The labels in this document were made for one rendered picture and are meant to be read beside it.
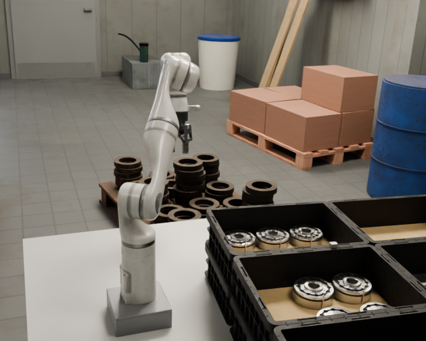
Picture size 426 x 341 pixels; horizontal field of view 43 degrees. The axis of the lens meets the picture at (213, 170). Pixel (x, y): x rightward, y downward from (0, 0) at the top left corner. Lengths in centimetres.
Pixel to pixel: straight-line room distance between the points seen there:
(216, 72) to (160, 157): 660
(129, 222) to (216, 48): 660
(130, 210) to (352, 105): 392
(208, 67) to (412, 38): 374
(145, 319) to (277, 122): 380
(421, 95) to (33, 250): 295
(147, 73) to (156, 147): 654
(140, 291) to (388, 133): 303
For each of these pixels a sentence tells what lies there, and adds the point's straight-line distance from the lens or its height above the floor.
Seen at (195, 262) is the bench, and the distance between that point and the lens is 183.
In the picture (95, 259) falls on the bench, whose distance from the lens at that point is 186.
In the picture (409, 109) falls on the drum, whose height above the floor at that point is 76.
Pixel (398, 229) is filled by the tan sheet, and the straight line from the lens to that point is 192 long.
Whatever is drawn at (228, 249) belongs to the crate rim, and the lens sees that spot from 143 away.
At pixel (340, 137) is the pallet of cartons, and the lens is 510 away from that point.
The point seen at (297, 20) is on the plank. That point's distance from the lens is 635.
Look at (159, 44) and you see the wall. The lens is 905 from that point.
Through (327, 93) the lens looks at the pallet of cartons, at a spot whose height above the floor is 61.
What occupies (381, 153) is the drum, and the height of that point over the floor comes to 38.
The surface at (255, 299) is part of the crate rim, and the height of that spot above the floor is 93.
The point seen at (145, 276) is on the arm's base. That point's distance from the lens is 148.
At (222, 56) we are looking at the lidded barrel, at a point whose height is 50.
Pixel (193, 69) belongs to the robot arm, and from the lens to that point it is 160.
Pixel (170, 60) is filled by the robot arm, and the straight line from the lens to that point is 160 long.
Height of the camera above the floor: 160
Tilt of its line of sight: 20 degrees down
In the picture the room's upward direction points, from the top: 2 degrees clockwise
